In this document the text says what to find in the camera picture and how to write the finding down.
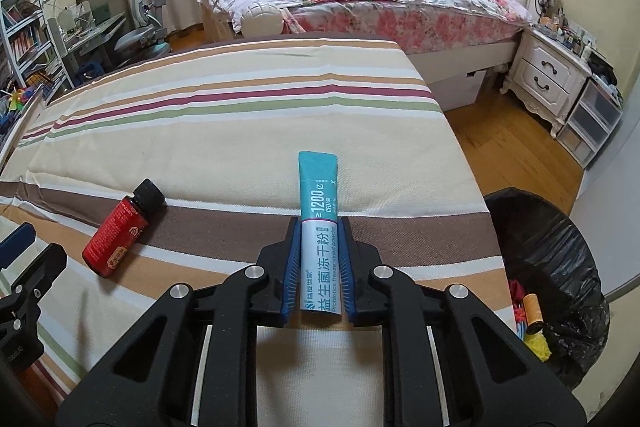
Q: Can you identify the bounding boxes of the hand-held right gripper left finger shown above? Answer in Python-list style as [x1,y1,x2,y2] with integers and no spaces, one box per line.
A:
[55,216,303,427]

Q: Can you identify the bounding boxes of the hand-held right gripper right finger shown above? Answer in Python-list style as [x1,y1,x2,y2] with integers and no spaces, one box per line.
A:
[340,216,587,427]

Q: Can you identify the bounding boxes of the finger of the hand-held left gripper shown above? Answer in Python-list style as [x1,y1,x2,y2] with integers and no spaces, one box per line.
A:
[0,223,36,270]
[0,243,68,323]

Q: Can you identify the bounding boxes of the teal and white sachet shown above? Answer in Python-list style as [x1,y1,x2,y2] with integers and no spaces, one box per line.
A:
[297,151,343,319]

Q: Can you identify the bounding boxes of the trash bin with black bag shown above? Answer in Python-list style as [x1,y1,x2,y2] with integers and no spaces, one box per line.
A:
[482,187,612,390]

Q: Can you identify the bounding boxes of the red bottle with black cap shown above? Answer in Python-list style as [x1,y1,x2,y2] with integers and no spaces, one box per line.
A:
[81,178,167,279]

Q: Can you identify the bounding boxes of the colourful toy pile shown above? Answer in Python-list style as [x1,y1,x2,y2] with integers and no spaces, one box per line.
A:
[0,87,43,142]

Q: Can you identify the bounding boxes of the red foam fruit net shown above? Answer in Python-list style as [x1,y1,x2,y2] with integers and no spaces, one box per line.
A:
[509,279,527,323]

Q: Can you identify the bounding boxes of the white bookshelf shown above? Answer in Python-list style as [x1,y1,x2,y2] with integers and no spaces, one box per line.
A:
[0,0,66,108]

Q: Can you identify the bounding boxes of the striped tablecloth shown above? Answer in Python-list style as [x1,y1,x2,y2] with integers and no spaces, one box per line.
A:
[0,34,518,413]

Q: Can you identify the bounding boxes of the small orange bottle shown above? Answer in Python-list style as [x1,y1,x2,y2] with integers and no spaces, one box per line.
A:
[522,293,544,335]

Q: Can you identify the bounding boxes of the yellow foam fruit net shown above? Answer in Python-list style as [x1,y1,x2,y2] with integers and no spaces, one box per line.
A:
[522,332,551,362]

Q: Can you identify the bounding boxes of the rows of books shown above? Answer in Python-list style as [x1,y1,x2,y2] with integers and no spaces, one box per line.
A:
[0,0,56,92]

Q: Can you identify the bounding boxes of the white storage box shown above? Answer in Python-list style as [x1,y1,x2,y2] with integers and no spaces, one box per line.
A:
[430,68,488,112]

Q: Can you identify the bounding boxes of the white desk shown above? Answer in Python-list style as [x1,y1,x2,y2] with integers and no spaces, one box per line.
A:
[50,0,128,82]

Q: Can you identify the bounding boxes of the grey desk chair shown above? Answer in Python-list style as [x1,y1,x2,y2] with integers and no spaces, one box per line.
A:
[112,0,173,68]

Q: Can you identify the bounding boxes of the white wardrobe door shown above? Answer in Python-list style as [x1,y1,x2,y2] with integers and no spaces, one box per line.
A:
[570,72,640,303]

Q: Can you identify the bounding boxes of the white carved nightstand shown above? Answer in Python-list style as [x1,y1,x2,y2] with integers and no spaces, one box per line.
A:
[500,27,593,138]

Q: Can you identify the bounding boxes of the clear plastic drawer unit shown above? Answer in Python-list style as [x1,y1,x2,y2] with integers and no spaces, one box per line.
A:
[556,74,625,170]

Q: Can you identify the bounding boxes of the dark clothes pile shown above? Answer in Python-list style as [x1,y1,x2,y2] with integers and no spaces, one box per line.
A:
[585,52,623,88]

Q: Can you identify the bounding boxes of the clutter of small nightstand items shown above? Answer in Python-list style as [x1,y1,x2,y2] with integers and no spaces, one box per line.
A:
[535,4,598,55]

